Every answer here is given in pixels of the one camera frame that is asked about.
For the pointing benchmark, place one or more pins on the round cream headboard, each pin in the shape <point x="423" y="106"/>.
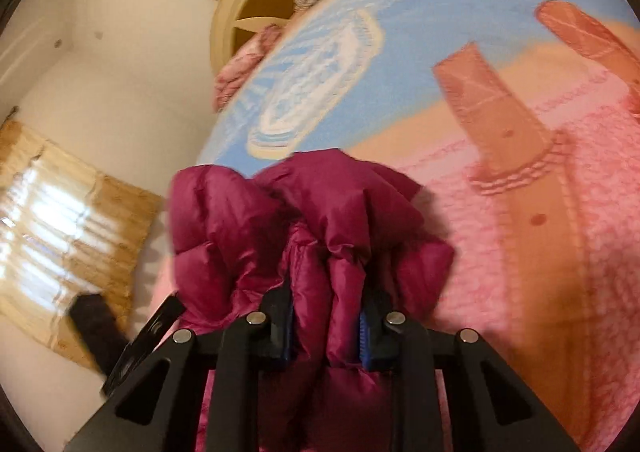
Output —
<point x="225" y="17"/>

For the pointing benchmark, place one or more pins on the pink folded cloth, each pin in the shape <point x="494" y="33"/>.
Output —
<point x="240" y="67"/>

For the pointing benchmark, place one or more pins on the blue and pink printed blanket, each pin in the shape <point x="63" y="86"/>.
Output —
<point x="425" y="7"/>

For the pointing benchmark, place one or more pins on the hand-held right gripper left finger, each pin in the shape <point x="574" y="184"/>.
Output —
<point x="286" y="332"/>

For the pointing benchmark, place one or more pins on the beige patterned curtain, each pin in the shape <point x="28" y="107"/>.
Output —
<point x="65" y="232"/>

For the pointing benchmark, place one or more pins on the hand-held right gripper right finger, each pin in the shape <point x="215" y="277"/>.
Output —
<point x="364" y="337"/>

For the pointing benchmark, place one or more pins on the magenta puffer jacket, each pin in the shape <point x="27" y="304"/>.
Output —
<point x="310" y="212"/>

